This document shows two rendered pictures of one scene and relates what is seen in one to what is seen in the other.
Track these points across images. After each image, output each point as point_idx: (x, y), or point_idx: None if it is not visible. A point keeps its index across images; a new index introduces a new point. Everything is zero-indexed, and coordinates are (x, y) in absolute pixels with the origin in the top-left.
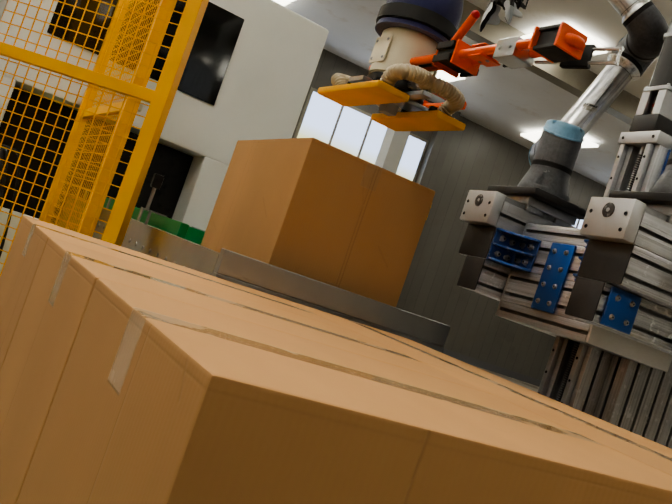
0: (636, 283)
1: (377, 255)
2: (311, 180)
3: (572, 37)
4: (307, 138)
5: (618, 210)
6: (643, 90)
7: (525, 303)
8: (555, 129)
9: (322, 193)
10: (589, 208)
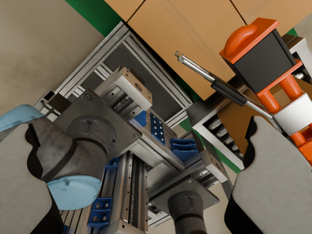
0: (112, 73)
1: (243, 115)
2: (309, 93)
3: (247, 25)
4: None
5: (132, 81)
6: None
7: (165, 127)
8: None
9: None
10: (150, 99)
